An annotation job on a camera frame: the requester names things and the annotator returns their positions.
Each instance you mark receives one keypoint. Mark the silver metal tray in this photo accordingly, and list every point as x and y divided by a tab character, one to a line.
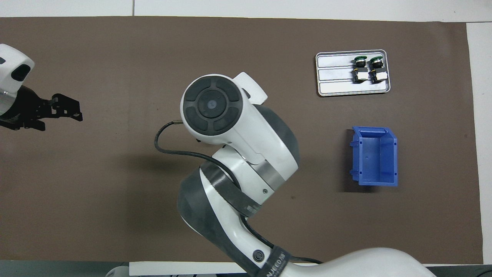
338	89

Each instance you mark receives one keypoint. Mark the brown table mat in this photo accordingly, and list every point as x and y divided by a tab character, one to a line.
115	211

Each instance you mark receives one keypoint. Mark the green push button switch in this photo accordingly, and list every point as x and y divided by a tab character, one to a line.
380	75
361	75

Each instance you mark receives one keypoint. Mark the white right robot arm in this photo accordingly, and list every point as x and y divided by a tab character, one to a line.
246	127

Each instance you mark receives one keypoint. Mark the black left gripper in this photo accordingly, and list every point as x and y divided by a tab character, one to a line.
25	107

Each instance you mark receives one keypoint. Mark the blue plastic storage bin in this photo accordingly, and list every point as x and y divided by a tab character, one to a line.
378	161

